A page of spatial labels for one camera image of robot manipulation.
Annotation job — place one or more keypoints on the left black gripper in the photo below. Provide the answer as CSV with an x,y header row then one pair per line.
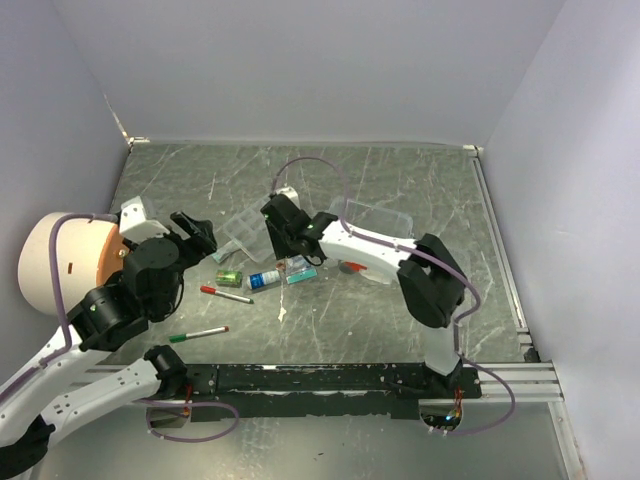
x,y
202,240

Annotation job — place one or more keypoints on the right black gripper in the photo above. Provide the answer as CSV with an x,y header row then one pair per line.
x,y
281,251

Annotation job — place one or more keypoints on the teal plaster strip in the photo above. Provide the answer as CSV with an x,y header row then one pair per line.
x,y
224,252

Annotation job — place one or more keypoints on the teal blister pack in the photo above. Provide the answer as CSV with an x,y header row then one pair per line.
x,y
296,269

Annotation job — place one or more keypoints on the clear divided organizer tray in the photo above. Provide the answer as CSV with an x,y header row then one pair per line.
x,y
248,231

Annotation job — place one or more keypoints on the green battery pack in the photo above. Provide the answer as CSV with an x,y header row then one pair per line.
x,y
229,278

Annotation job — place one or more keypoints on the white blue medicine bottle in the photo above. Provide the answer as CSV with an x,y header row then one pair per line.
x,y
260,280

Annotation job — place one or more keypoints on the clear plastic storage box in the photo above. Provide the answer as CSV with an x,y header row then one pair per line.
x,y
380,221

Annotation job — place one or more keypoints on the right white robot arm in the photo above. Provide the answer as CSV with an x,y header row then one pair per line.
x,y
431,282

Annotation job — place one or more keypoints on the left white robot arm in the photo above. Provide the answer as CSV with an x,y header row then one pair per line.
x,y
110,277

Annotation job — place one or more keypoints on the red cap marker pen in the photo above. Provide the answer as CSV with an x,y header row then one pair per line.
x,y
225,295

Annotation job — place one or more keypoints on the red cross grey disc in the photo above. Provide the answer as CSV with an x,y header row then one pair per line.
x,y
351,268

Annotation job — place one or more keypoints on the green cap marker pen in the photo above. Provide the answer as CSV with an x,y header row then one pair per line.
x,y
183,337

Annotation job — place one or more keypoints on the white cylinder drum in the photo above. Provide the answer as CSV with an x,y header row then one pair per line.
x,y
88,253

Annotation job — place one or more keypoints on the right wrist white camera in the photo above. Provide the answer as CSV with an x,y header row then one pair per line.
x,y
290,193

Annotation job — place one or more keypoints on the wrist white camera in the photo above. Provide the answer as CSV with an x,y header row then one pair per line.
x,y
137,221
290,193

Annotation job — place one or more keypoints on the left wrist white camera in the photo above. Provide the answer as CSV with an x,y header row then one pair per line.
x,y
137,221

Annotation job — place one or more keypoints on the black mounting base rail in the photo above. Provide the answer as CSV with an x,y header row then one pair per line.
x,y
322,390

